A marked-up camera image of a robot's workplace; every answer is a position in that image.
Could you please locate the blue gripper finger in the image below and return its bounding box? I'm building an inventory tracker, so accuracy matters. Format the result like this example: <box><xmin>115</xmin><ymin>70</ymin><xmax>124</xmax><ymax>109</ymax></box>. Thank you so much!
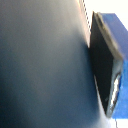
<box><xmin>89</xmin><ymin>11</ymin><xmax>128</xmax><ymax>128</ymax></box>

